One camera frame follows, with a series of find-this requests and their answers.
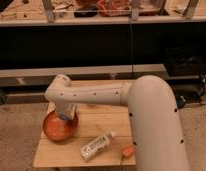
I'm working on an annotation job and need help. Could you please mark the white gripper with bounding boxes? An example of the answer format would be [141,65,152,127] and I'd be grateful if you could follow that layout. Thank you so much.
[55,103,77,121]

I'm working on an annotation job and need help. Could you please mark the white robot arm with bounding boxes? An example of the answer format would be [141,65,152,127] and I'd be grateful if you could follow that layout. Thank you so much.
[45,74,190,171]

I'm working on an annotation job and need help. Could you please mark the orange ceramic bowl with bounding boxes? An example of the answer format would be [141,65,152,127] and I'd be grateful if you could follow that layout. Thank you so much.
[43,111,78,141]

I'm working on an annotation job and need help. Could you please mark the wooden table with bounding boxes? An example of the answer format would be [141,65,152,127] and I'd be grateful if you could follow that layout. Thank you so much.
[34,104,136,168]

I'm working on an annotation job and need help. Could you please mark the clear plastic water bottle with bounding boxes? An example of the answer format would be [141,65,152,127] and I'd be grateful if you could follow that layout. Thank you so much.
[80,132,116,162]

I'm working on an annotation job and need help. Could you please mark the long wooden shelf bench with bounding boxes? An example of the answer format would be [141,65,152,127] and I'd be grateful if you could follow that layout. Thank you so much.
[0,64,168,87]

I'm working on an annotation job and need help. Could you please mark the orange carrot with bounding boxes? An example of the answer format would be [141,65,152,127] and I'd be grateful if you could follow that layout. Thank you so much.
[122,145,135,158]

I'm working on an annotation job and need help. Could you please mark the orange red clutter on shelf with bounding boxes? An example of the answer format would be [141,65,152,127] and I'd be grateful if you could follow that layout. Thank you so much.
[74,0,158,17]

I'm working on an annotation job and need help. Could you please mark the dark bag at right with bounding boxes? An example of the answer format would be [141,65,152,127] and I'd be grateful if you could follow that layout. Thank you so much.
[164,46,206,76]

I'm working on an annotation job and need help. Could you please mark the black vertical cable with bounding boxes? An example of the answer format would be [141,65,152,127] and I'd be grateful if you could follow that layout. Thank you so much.
[129,16,135,79]

